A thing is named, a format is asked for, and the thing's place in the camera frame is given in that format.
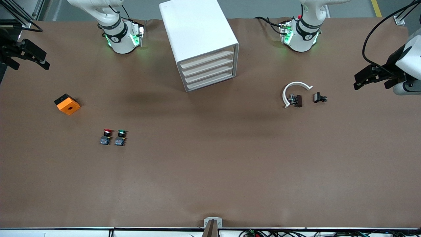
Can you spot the black small electrical component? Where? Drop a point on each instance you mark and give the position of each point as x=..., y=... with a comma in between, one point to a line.
x=317, y=97

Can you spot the aluminium frame profile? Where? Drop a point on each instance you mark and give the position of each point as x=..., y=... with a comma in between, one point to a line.
x=399, y=20
x=27, y=24

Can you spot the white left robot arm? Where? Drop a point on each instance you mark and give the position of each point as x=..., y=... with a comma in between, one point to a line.
x=301, y=46

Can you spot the white table edge rail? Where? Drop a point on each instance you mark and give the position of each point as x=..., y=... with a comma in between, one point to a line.
x=65, y=232

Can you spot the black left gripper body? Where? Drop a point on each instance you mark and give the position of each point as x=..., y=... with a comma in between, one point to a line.
x=391, y=62

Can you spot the grey metal mount bracket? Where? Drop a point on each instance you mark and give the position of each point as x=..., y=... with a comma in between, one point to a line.
x=206, y=223

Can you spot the orange button enclosure box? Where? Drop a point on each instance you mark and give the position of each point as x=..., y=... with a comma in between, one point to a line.
x=69, y=107

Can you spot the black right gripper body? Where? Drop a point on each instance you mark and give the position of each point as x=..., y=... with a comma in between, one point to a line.
x=6, y=49

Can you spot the brown small electrical component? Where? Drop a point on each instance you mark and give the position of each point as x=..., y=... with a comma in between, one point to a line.
x=298, y=100

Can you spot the red push button switch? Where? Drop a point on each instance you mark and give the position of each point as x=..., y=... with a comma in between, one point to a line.
x=106, y=134

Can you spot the green push button switch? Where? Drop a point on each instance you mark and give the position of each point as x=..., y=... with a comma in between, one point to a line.
x=120, y=134

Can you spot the brown paper table cover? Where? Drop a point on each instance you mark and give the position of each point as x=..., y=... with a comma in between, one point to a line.
x=210, y=171

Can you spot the white curved plastic part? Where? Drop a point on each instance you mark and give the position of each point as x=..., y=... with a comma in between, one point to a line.
x=297, y=83

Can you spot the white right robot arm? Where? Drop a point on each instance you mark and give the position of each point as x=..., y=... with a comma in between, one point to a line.
x=123, y=47

